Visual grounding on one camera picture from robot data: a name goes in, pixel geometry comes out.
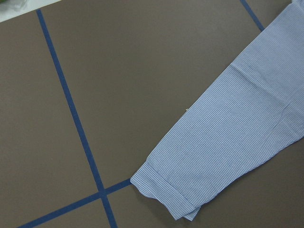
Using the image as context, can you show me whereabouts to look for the light blue striped shirt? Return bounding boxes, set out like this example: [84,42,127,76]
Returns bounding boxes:
[130,0,304,220]

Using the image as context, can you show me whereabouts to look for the brown paper table cover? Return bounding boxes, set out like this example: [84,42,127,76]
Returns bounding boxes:
[0,0,304,228]

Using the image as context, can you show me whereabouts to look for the clear plastic bag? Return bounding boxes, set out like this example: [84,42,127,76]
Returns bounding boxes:
[0,0,28,13]

